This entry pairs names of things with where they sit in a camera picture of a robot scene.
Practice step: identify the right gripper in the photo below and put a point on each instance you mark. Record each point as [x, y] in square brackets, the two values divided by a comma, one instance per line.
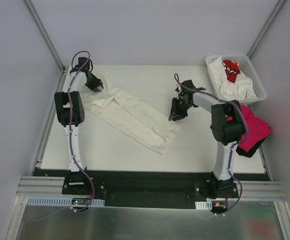
[177, 107]

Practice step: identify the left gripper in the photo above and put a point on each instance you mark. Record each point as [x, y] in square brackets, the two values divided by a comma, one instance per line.
[95, 84]

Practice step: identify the cream white t shirt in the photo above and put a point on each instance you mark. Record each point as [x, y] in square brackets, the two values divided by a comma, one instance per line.
[132, 116]

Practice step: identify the pink t shirt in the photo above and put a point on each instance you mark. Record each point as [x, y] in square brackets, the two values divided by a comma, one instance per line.
[258, 129]

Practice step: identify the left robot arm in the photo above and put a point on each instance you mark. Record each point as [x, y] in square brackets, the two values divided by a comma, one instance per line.
[71, 115]

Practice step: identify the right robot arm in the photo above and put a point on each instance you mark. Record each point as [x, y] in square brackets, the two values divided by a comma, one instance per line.
[227, 125]

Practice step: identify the white shirts in basket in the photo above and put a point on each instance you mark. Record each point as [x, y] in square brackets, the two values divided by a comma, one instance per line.
[241, 90]

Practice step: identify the red printed white shirt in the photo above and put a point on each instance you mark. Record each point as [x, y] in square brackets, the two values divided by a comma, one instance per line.
[232, 70]

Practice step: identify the white plastic laundry basket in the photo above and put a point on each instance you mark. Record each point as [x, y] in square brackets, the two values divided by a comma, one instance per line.
[248, 69]

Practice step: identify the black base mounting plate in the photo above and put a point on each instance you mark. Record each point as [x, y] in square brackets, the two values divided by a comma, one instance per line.
[136, 189]

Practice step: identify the white slotted cable duct right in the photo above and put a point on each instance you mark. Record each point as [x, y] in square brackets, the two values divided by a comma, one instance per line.
[204, 205]

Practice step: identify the white slotted cable duct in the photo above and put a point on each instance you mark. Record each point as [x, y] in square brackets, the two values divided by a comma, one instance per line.
[57, 201]
[204, 205]

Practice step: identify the left aluminium corner post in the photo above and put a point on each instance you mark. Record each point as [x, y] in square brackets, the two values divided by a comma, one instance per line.
[44, 34]

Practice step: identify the aluminium corner post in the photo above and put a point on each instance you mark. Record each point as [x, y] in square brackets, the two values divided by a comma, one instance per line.
[44, 34]
[266, 26]

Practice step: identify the aluminium frame rail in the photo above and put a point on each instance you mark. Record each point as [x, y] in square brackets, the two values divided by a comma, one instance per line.
[270, 191]

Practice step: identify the white slotted cable duct left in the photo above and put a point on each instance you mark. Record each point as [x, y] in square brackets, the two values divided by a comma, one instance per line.
[57, 201]

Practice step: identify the right aluminium corner post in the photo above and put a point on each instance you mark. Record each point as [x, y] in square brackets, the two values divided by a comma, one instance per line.
[266, 26]

